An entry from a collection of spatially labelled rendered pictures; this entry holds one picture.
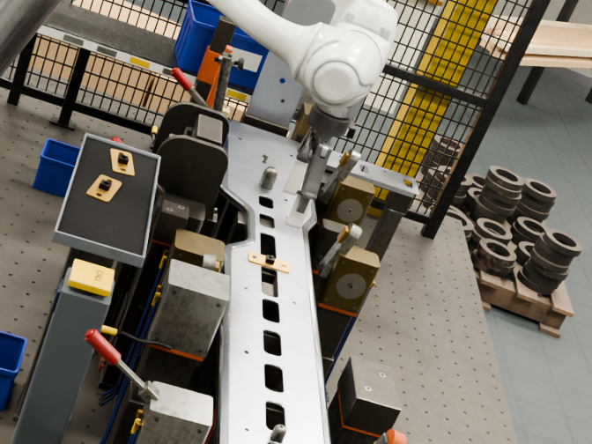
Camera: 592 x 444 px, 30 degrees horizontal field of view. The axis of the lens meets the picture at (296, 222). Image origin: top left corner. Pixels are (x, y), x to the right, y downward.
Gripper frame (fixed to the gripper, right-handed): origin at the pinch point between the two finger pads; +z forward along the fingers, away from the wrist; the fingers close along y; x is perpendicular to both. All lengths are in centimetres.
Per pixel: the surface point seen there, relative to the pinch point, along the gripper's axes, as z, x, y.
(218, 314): 5.4, -12.3, 36.8
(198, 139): -5.5, -20.6, -2.3
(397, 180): 13, 36, -62
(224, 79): -3.0, -15.4, -44.9
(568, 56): 58, 226, -466
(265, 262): 13.1, -0.7, 0.7
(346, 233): 4.8, 13.3, -5.0
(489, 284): 101, 134, -205
